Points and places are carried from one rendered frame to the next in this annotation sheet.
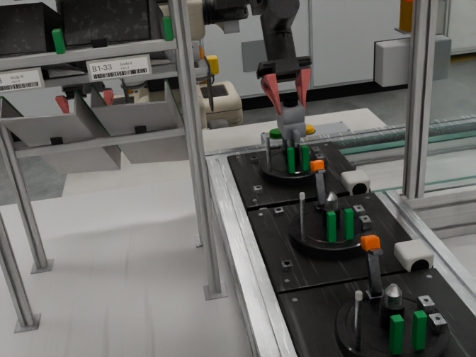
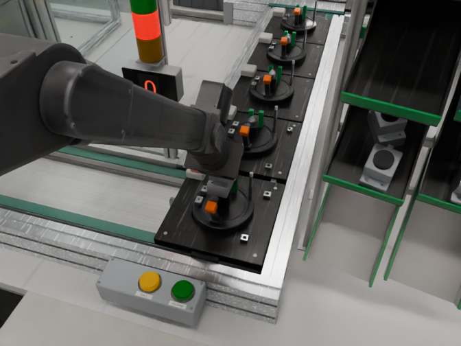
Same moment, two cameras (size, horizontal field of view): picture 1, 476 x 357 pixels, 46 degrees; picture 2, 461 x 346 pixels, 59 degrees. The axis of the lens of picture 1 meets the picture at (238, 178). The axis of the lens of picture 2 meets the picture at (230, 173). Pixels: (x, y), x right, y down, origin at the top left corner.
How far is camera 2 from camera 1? 1.61 m
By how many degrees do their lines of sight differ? 106
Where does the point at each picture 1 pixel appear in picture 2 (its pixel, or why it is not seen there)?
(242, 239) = (298, 169)
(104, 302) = not seen: hidden behind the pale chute
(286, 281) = (294, 125)
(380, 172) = (138, 216)
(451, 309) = (239, 93)
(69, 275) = not seen: hidden behind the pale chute
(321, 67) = not seen: outside the picture
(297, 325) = (302, 107)
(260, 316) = (314, 120)
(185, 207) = (308, 302)
